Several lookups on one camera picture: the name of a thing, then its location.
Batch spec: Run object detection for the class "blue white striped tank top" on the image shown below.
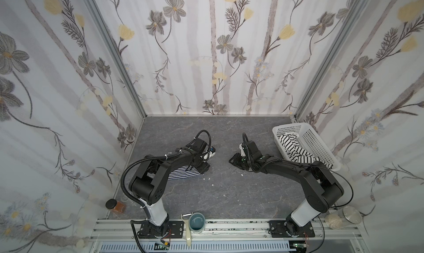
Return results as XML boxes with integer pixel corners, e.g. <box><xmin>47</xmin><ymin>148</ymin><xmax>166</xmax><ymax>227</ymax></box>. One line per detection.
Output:
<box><xmin>168</xmin><ymin>166</ymin><xmax>201</xmax><ymax>180</ymax></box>

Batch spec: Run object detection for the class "black white striped tank top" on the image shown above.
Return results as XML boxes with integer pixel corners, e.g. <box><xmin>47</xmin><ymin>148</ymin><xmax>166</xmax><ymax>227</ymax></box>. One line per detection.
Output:
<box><xmin>278</xmin><ymin>132</ymin><xmax>333</xmax><ymax>169</ymax></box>

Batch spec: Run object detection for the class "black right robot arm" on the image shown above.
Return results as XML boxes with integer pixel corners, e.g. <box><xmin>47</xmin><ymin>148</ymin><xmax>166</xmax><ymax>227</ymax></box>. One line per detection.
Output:
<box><xmin>229</xmin><ymin>141</ymin><xmax>344</xmax><ymax>236</ymax></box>

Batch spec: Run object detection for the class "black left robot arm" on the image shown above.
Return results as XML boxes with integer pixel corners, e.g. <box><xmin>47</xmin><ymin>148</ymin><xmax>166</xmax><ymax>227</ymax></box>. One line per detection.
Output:
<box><xmin>120</xmin><ymin>138</ymin><xmax>215</xmax><ymax>227</ymax></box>

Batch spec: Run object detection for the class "white plastic laundry basket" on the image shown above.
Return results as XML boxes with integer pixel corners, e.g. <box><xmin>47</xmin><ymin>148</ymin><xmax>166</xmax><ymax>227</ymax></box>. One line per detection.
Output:
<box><xmin>272</xmin><ymin>123</ymin><xmax>341</xmax><ymax>171</ymax></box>

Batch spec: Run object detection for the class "cream vegetable peeler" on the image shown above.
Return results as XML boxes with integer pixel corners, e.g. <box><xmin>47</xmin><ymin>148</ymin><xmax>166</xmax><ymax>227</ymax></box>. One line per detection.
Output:
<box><xmin>180</xmin><ymin>212</ymin><xmax>193</xmax><ymax>247</ymax></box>

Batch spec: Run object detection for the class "teal mug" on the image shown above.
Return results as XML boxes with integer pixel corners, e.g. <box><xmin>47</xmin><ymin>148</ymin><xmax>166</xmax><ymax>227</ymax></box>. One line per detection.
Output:
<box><xmin>188</xmin><ymin>212</ymin><xmax>206</xmax><ymax>234</ymax></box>

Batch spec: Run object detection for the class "spice jar with dark lid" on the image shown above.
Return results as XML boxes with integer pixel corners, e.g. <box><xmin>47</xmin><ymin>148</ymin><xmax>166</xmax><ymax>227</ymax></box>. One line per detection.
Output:
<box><xmin>105</xmin><ymin>199</ymin><xmax>126</xmax><ymax>214</ymax></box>

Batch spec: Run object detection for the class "clear jar with metal lid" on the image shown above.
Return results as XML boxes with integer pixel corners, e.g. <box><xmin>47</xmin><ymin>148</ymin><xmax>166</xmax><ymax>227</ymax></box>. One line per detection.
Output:
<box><xmin>325</xmin><ymin>206</ymin><xmax>363</xmax><ymax>229</ymax></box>

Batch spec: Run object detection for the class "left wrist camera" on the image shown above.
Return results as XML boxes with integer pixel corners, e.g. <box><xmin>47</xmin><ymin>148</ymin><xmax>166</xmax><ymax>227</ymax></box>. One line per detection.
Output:
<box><xmin>203</xmin><ymin>146</ymin><xmax>216</xmax><ymax>161</ymax></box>

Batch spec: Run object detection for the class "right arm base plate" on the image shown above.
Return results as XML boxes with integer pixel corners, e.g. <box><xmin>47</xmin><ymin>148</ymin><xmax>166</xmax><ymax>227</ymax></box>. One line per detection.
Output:
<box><xmin>268</xmin><ymin>220</ymin><xmax>315</xmax><ymax>238</ymax></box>

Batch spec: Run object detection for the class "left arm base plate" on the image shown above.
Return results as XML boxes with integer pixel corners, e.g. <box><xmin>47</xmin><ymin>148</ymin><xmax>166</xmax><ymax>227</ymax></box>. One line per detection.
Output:
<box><xmin>135</xmin><ymin>221</ymin><xmax>185</xmax><ymax>239</ymax></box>

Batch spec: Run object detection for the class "white vented cable duct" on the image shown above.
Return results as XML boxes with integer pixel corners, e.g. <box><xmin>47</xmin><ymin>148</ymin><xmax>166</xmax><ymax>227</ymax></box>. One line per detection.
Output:
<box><xmin>99</xmin><ymin>241</ymin><xmax>292</xmax><ymax>253</ymax></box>

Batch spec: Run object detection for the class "aluminium frame rail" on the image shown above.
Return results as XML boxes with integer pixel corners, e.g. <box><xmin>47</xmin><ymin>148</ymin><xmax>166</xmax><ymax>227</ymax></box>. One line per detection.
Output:
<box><xmin>89</xmin><ymin>219</ymin><xmax>363</xmax><ymax>242</ymax></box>

